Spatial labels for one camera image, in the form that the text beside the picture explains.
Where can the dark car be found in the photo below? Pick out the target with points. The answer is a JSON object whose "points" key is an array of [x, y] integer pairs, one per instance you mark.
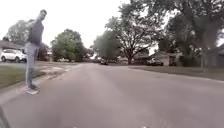
{"points": [[104, 62]]}

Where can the dense green tree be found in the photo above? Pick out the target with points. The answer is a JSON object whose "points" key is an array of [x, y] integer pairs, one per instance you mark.
{"points": [[106, 46]]}

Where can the large dark-trunked tree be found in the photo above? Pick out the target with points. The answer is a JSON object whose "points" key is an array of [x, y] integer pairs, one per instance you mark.
{"points": [[129, 55]]}

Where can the grey asphalt road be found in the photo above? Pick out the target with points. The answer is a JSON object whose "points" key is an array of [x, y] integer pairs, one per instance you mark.
{"points": [[120, 100]]}

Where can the pale vehicle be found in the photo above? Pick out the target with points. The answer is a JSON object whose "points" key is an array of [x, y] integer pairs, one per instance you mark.
{"points": [[154, 62]]}

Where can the round green tree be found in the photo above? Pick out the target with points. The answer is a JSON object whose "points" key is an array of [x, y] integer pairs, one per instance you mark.
{"points": [[68, 45]]}

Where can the low dark-roofed house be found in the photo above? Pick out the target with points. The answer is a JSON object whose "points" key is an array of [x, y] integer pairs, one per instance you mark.
{"points": [[165, 56]]}

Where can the shaded grass verge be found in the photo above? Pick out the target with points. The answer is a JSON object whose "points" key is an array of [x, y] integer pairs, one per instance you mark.
{"points": [[186, 71]]}

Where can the person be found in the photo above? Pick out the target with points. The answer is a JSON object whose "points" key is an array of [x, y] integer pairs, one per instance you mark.
{"points": [[32, 53]]}

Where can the huge overhanging tree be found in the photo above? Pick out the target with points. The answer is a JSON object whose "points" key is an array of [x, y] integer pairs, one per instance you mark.
{"points": [[203, 36]]}

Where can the tall pale green tree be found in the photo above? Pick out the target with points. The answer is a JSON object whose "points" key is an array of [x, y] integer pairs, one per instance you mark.
{"points": [[18, 31]]}

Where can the white car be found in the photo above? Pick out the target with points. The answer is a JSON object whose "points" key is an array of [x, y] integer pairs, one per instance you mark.
{"points": [[11, 55]]}

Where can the green grass lawn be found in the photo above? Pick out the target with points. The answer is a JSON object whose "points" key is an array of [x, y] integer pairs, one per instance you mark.
{"points": [[11, 75]]}

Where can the pale concrete kerb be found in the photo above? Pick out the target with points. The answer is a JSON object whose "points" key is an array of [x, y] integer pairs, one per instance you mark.
{"points": [[13, 93]]}

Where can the brown brick house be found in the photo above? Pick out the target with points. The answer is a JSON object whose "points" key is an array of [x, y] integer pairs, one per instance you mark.
{"points": [[10, 45]]}

